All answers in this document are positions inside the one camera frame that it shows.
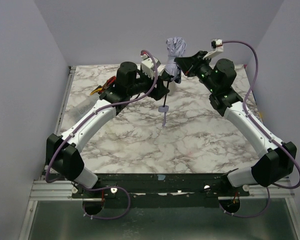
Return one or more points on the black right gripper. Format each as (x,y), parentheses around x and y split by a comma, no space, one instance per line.
(193,65)

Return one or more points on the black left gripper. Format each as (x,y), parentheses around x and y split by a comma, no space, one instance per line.
(160,88)

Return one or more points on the pink umbrella case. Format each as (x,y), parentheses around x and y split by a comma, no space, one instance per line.
(171,87)

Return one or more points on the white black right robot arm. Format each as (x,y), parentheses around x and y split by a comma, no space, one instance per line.
(274,155)

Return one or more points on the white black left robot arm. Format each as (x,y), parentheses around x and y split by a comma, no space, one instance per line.
(130,84)

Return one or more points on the red black pliers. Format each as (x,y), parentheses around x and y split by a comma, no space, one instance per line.
(109,82)

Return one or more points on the yellow black pliers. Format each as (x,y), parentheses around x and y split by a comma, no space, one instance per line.
(97,90)

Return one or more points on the clear plastic screw box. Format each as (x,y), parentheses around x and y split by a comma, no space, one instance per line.
(78,111)

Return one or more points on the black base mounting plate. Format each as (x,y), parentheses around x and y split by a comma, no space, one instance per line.
(207,185)

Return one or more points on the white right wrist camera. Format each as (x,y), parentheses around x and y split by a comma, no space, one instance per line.
(216,49)

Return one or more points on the aluminium frame rail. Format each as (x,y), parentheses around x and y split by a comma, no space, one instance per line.
(56,191)

